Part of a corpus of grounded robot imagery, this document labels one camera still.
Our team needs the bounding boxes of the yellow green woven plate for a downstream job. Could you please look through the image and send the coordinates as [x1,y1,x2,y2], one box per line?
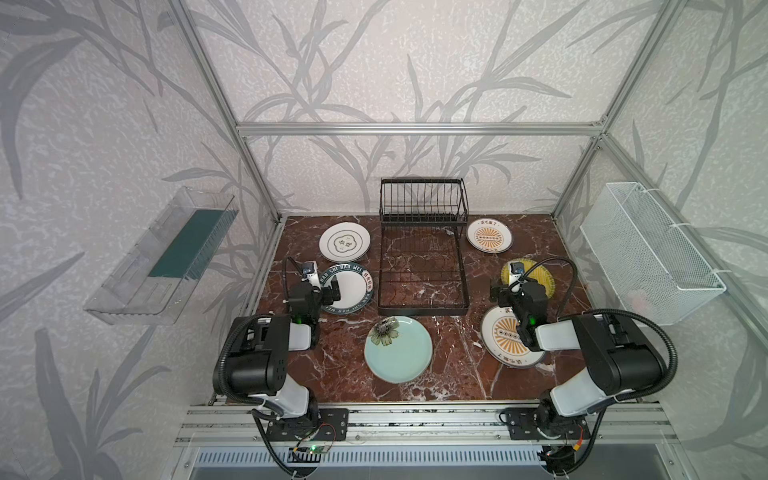
[500,258,555,297]

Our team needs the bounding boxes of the small white orange sunburst plate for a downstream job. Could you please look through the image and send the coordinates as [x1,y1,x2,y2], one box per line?
[466,218,513,254]

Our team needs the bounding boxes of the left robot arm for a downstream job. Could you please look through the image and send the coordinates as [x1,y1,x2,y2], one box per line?
[212,257,341,429]

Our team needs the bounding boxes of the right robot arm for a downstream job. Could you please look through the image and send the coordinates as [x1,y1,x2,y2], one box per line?
[481,259,679,439]

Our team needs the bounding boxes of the large white orange sunburst plate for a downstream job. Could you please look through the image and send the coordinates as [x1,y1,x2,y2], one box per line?
[480,307,545,369]

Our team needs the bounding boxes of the white plate green lettered rim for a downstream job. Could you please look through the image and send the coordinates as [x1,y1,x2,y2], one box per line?
[319,262,373,315]

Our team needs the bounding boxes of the white plate grey flower outline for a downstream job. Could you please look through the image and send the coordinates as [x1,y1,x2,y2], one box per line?
[319,222,371,263]

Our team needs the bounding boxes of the mint green flower plate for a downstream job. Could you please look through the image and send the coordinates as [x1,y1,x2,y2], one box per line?
[364,316,433,384]

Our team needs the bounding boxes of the pink object in basket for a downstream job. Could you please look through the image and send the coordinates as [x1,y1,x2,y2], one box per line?
[626,290,652,314]

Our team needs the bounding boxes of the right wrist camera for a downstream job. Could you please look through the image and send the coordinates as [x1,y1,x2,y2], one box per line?
[505,260,526,285]

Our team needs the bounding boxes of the black wire dish rack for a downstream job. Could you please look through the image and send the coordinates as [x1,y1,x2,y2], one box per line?
[377,177,470,317]

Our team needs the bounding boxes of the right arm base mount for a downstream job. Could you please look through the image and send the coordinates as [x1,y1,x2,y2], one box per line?
[498,406,591,443]

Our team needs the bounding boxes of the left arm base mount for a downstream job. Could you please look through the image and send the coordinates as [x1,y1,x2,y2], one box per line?
[266,408,350,441]

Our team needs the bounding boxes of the white wire mesh basket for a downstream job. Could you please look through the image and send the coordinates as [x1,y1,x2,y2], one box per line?
[581,182,726,326]

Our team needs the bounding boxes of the clear plastic wall bin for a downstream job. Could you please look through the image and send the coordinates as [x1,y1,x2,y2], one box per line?
[84,187,239,326]

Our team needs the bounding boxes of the aluminium front rail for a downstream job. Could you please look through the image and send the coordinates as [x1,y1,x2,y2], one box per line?
[173,401,680,447]

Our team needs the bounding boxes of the aluminium cage frame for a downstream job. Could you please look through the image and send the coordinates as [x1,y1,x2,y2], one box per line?
[167,0,768,349]

